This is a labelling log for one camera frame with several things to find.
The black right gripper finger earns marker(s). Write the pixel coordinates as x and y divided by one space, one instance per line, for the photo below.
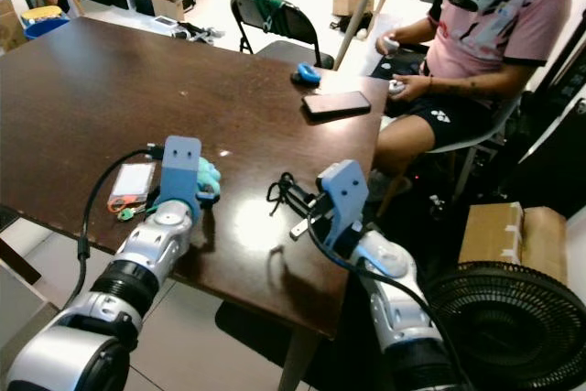
298 191
305 226

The white hand controller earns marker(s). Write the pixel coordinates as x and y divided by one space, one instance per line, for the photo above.
390 43
396 88

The green key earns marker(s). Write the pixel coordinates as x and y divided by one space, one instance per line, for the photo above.
124 213

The seated person's left forearm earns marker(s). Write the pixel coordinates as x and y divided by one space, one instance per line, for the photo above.
476 84

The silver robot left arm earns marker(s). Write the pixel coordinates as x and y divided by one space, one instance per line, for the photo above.
160 240

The seated person's right forearm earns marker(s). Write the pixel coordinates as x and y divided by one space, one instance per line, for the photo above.
417 39

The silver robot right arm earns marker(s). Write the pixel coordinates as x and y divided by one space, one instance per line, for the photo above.
398 309

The seated person's left hand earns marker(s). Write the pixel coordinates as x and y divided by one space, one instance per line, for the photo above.
417 87

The seated person's right hand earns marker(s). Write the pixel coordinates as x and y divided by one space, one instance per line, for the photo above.
396 48

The black smartphone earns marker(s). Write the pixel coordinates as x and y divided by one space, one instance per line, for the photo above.
337 105

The small blue black device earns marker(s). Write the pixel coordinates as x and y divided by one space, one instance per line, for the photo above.
309 74

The wooden table leg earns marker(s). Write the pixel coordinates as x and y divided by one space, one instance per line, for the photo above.
298 363

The black folding chair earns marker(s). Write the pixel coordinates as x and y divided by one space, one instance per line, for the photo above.
298 52

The brown cardboard box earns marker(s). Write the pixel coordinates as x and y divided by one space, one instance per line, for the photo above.
504 235
11 29

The green cloth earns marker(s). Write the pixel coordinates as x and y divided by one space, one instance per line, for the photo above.
273 8

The white chair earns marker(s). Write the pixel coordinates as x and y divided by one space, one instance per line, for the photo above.
490 136

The flat cardboard box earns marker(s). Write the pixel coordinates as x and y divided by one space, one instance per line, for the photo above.
348 5

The white electronic device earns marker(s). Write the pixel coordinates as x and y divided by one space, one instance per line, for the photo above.
167 22

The black floor fan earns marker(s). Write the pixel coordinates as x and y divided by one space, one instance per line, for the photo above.
513 327

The small open cardboard box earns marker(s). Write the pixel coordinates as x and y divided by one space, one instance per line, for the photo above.
168 8

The seated person pink shirt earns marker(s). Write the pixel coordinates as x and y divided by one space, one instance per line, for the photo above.
494 34

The blue bin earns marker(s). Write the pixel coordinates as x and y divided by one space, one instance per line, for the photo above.
46 27

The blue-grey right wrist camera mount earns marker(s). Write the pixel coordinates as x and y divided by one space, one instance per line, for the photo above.
343 199

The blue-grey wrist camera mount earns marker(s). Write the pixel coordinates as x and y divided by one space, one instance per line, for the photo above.
179 171
343 199

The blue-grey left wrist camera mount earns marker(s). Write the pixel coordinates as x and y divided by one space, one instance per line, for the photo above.
179 171

